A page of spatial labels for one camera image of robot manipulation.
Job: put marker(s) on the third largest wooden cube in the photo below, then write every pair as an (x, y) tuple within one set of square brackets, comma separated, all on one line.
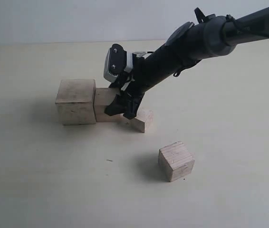
[(175, 161)]

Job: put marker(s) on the smallest wooden cube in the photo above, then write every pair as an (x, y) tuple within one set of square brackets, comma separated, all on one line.
[(142, 121)]

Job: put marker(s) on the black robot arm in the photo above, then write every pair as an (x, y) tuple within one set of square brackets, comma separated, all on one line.
[(212, 36)]

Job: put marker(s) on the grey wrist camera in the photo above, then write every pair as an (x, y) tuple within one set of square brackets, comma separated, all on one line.
[(118, 64)]

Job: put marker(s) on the second largest wooden cube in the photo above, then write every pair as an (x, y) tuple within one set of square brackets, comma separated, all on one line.
[(103, 98)]

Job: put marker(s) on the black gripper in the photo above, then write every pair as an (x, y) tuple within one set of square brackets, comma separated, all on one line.
[(136, 75)]

